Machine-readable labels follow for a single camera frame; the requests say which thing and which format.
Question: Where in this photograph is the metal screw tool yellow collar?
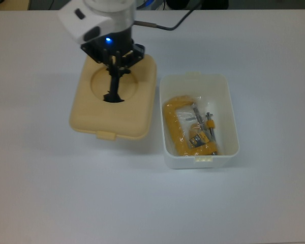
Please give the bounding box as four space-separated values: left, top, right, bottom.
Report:
205 111 220 143

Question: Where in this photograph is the clear plastic bag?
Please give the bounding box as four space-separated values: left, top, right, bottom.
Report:
163 95 221 157

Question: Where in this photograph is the tan lid with black handle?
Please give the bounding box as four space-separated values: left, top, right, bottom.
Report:
69 51 158 141

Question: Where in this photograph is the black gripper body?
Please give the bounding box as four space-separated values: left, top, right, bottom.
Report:
80 25 146 69

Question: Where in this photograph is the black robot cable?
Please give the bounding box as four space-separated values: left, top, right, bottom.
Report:
134 9 195 32

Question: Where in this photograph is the yellow C-clamp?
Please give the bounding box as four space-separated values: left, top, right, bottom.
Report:
162 94 223 157

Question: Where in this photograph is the white plastic tool case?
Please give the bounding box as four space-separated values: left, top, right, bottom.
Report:
159 71 240 170

